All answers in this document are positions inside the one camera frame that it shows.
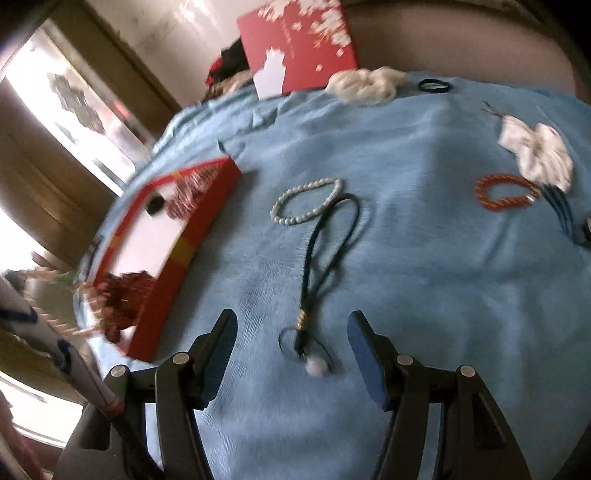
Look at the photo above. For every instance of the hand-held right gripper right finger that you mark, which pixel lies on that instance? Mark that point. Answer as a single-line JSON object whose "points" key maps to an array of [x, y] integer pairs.
{"points": [[367, 364]]}

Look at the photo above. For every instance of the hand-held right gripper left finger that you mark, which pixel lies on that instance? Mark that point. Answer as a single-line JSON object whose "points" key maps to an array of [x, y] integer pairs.
{"points": [[217, 364]]}

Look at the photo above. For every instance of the red cardboard box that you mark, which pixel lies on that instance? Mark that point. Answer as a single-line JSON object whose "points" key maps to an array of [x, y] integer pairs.
{"points": [[184, 258]]}

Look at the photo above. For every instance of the white dotted scrunchie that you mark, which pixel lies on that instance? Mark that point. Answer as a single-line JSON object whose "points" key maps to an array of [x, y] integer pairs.
{"points": [[512, 134]]}

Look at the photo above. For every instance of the white polka dot scrunchie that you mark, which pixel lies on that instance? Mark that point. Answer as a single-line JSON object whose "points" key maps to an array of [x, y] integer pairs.
{"points": [[547, 157]]}

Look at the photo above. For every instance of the blue cloth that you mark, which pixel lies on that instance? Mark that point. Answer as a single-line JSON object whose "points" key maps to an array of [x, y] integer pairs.
{"points": [[415, 277]]}

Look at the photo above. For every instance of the dark red dotted scrunchie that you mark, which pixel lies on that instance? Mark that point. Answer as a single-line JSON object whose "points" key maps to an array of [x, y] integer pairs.
{"points": [[124, 290]]}

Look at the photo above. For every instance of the red plaid scrunchie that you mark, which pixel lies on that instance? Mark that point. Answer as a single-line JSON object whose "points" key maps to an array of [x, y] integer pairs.
{"points": [[184, 198]]}

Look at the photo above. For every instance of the white ruffled scrunchie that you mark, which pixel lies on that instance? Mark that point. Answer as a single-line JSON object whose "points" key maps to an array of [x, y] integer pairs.
{"points": [[364, 85]]}

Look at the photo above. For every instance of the thin metal hairpin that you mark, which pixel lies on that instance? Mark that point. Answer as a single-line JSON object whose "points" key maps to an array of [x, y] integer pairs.
{"points": [[490, 110]]}

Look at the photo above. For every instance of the pile of dark clothes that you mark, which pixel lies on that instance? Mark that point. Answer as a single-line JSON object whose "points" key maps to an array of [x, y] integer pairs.
{"points": [[231, 64]]}

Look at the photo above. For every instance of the stained glass window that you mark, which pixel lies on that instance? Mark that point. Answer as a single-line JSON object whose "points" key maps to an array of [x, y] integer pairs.
{"points": [[69, 92]]}

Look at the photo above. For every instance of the red floral box lid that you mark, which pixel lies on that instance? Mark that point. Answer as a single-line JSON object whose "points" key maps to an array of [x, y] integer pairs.
{"points": [[304, 46]]}

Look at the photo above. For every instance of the brown sofa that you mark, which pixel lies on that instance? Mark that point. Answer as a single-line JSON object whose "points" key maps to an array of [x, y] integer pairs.
{"points": [[438, 41]]}

